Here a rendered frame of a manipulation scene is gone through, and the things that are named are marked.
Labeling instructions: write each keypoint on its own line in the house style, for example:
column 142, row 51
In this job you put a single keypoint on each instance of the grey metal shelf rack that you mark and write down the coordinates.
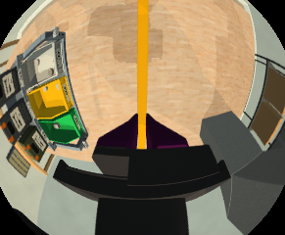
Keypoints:
column 49, row 36

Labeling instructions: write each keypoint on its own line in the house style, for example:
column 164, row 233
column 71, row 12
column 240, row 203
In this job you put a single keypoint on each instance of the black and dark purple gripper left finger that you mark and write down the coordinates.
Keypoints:
column 125, row 135

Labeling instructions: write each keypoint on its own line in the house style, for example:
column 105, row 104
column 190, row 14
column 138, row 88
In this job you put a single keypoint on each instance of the yellow open bin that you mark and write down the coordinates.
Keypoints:
column 50, row 104

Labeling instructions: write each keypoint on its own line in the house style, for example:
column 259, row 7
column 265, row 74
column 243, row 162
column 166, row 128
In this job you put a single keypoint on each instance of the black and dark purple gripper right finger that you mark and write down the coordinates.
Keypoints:
column 159, row 136

